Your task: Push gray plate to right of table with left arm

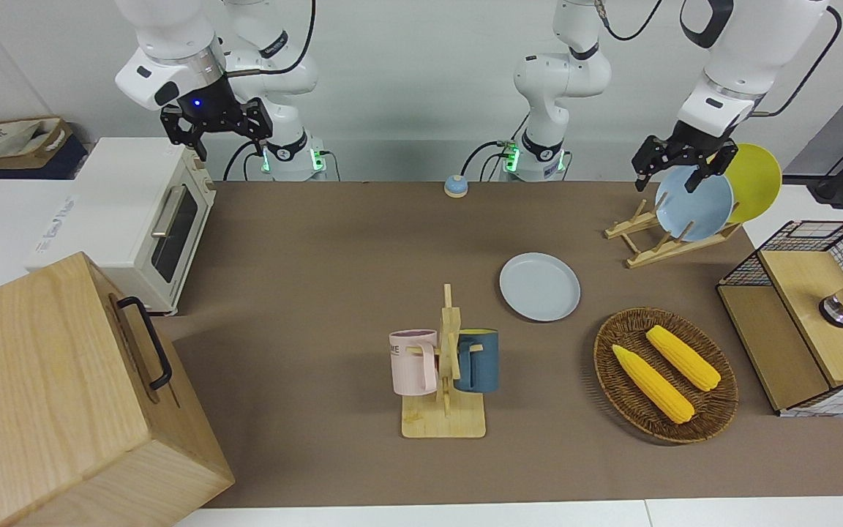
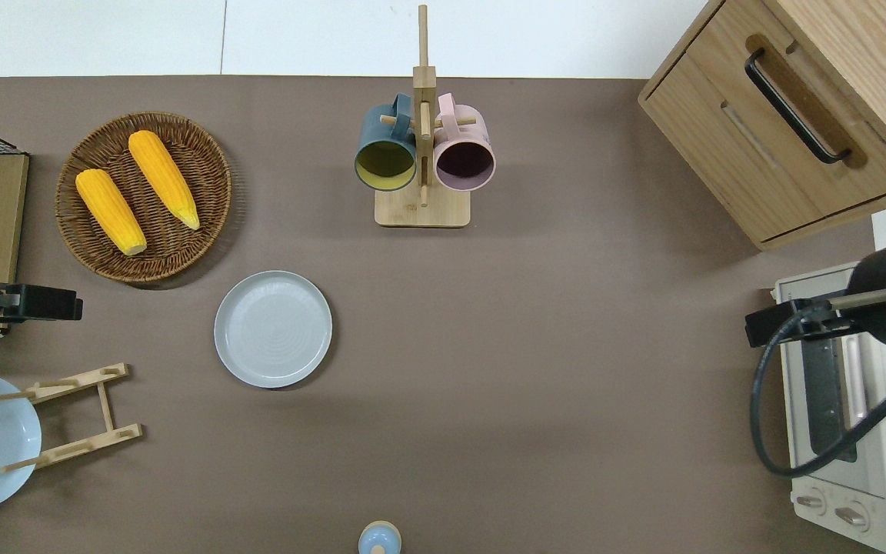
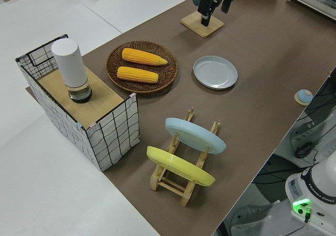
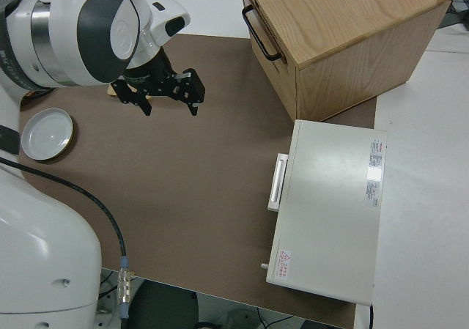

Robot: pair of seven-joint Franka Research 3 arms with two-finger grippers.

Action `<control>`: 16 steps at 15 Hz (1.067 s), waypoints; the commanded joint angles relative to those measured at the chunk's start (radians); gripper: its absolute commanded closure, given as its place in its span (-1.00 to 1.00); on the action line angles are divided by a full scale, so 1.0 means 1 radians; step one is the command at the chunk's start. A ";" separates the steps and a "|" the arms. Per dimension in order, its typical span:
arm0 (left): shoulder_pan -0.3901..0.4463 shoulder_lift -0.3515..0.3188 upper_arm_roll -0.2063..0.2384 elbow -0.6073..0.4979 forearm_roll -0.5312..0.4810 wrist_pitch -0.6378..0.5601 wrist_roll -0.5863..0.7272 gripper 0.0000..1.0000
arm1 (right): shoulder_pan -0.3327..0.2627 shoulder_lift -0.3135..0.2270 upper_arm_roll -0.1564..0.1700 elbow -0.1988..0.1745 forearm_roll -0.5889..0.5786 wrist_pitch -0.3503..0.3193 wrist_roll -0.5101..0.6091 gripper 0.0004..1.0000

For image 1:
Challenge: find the wooden mug holder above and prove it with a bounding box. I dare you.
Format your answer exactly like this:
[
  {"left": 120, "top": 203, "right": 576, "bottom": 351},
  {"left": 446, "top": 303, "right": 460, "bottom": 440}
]
[{"left": 401, "top": 284, "right": 487, "bottom": 440}]

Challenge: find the wooden wire mesh shelf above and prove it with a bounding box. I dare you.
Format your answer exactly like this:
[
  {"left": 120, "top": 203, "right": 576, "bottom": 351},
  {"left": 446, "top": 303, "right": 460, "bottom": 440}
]
[{"left": 716, "top": 220, "right": 843, "bottom": 418}]

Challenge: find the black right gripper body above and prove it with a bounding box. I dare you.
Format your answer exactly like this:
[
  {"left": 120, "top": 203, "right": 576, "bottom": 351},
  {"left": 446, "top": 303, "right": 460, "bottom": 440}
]
[{"left": 171, "top": 72, "right": 248, "bottom": 138}]

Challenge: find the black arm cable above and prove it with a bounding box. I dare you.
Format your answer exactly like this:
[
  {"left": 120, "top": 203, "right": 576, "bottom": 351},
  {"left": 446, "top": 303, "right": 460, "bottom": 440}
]
[
  {"left": 596, "top": 0, "right": 843, "bottom": 118},
  {"left": 224, "top": 0, "right": 320, "bottom": 78}
]

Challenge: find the gray round plate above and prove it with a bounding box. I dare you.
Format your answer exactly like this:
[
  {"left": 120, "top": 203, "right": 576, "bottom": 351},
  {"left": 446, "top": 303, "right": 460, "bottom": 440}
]
[{"left": 498, "top": 253, "right": 582, "bottom": 323}]

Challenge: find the yellow plate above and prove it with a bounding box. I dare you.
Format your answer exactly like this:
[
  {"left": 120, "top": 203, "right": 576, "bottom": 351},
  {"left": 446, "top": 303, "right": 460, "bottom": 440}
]
[{"left": 722, "top": 143, "right": 783, "bottom": 225}]

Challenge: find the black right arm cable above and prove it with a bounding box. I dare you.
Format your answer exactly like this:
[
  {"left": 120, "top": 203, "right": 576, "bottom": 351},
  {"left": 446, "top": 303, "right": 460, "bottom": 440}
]
[{"left": 224, "top": 0, "right": 320, "bottom": 78}]

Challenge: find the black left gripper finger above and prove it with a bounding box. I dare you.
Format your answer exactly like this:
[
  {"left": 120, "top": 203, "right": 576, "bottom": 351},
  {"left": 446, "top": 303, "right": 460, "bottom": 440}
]
[
  {"left": 683, "top": 142, "right": 738, "bottom": 193},
  {"left": 631, "top": 135, "right": 675, "bottom": 193}
]

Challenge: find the black base cable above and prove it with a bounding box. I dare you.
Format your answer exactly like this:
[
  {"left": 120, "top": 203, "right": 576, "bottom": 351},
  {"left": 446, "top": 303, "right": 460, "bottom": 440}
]
[
  {"left": 460, "top": 113, "right": 533, "bottom": 182},
  {"left": 222, "top": 139, "right": 263, "bottom": 182}
]

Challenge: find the yellow corn cob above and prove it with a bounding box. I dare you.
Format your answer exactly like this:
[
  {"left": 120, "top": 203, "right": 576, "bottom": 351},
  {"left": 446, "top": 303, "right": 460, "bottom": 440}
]
[
  {"left": 645, "top": 325, "right": 722, "bottom": 392},
  {"left": 612, "top": 344, "right": 696, "bottom": 425}
]

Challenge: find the brown table mat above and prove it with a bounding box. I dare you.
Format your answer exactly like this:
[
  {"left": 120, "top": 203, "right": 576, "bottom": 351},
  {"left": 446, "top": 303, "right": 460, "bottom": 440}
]
[{"left": 154, "top": 179, "right": 843, "bottom": 509}]

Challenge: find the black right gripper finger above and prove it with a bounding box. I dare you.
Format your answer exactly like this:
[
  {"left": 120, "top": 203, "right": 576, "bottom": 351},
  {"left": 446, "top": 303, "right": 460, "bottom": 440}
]
[
  {"left": 160, "top": 106, "right": 209, "bottom": 162},
  {"left": 241, "top": 98, "right": 274, "bottom": 144}
]

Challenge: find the dark blue mug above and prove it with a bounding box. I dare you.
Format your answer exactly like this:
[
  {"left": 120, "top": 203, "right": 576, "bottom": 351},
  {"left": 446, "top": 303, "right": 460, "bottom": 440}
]
[{"left": 454, "top": 329, "right": 501, "bottom": 394}]

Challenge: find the light wooden box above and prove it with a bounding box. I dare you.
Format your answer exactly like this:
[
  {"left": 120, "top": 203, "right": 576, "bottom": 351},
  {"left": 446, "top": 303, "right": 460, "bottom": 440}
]
[{"left": 0, "top": 251, "right": 236, "bottom": 527}]

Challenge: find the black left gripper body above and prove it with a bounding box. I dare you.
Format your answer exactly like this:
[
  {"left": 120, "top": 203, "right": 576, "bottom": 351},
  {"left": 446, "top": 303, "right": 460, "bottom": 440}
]
[{"left": 665, "top": 119, "right": 724, "bottom": 168}]

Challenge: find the white toaster oven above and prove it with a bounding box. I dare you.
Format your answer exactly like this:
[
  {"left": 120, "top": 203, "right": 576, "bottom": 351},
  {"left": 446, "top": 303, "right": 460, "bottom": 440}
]
[{"left": 23, "top": 136, "right": 217, "bottom": 317}]

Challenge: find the wooden plate rack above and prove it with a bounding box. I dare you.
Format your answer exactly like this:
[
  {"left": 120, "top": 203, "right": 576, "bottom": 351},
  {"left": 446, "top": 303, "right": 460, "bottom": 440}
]
[{"left": 604, "top": 199, "right": 744, "bottom": 269}]

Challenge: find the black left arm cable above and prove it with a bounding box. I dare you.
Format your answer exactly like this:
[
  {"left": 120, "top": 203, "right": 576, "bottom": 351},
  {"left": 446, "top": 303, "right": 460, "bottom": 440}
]
[{"left": 596, "top": 0, "right": 843, "bottom": 118}]

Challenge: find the brown wicker basket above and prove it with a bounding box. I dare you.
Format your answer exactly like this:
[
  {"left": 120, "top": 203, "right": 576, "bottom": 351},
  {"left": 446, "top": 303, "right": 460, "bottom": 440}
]
[{"left": 593, "top": 307, "right": 739, "bottom": 444}]

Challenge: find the black box handle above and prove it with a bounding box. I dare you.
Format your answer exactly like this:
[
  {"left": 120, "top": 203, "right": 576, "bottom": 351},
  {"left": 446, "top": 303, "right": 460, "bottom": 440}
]
[{"left": 116, "top": 296, "right": 173, "bottom": 391}]

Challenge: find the light blue plate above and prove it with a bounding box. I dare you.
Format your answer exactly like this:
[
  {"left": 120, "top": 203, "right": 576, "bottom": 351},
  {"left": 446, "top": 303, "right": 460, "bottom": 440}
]
[{"left": 654, "top": 166, "right": 735, "bottom": 243}]

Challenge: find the pink mug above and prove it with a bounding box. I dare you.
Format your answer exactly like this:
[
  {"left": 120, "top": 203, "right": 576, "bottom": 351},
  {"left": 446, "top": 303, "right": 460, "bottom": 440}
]
[{"left": 389, "top": 329, "right": 440, "bottom": 397}]

